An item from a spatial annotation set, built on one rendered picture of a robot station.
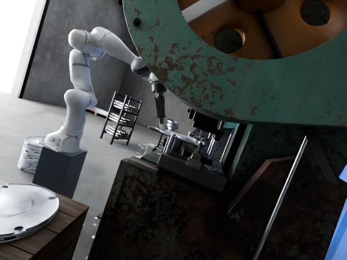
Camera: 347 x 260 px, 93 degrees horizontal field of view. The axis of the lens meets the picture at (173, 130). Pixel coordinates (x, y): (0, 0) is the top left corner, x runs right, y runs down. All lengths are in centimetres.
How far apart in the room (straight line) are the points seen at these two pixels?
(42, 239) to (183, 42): 76
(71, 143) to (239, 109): 100
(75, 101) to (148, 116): 701
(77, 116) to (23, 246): 67
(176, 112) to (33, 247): 724
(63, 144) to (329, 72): 121
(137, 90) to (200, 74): 794
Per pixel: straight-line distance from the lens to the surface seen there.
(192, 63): 50
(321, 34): 68
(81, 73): 117
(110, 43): 105
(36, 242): 78
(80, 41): 112
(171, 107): 775
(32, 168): 191
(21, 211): 84
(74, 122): 117
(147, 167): 73
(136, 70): 91
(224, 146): 247
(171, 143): 76
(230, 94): 48
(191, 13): 59
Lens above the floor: 88
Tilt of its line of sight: 4 degrees down
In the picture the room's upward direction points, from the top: 20 degrees clockwise
